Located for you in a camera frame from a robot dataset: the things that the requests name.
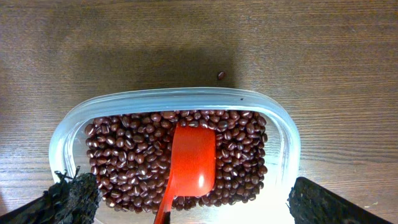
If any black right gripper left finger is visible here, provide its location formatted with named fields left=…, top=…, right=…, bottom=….
left=1, top=167, right=101, bottom=224

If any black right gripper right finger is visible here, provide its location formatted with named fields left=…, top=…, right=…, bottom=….
left=288, top=177, right=391, bottom=224

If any red plastic measuring scoop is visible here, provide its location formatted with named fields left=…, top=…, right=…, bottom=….
left=154, top=125, right=216, bottom=224

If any clear plastic food container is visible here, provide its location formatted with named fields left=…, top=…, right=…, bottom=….
left=49, top=87, right=301, bottom=223

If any red adzuki beans pile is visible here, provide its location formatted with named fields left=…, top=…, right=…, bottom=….
left=85, top=110, right=267, bottom=213

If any stray red bean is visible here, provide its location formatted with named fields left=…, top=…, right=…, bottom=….
left=217, top=72, right=226, bottom=80

